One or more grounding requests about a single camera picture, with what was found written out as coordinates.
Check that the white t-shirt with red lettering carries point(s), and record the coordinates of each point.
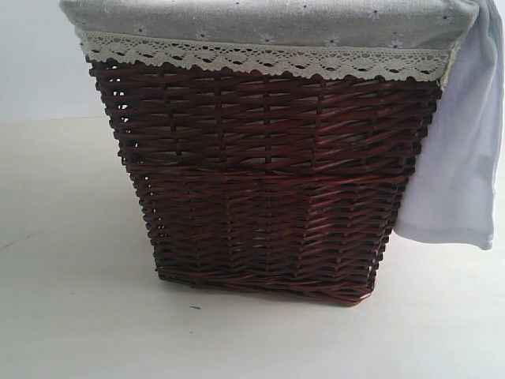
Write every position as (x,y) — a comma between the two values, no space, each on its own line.
(451,196)

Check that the grey floral basket liner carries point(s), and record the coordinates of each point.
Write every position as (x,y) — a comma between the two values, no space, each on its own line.
(395,40)

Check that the dark brown wicker basket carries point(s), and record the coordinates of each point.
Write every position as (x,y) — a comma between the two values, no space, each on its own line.
(271,184)

